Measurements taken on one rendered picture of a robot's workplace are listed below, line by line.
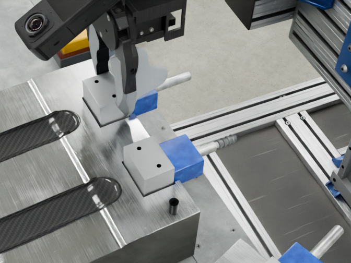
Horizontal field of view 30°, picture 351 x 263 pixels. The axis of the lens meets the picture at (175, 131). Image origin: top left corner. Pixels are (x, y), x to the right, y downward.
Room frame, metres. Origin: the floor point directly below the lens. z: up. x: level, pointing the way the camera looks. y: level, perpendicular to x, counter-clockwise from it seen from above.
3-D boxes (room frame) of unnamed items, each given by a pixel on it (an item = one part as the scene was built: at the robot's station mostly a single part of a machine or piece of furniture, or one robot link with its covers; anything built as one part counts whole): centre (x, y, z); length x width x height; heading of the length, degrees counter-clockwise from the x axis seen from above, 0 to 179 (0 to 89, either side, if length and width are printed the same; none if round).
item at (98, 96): (0.55, 0.04, 0.89); 0.13 x 0.05 x 0.05; 123
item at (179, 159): (0.45, -0.01, 0.89); 0.13 x 0.05 x 0.05; 123
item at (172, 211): (0.38, 0.00, 0.90); 0.01 x 0.01 x 0.02
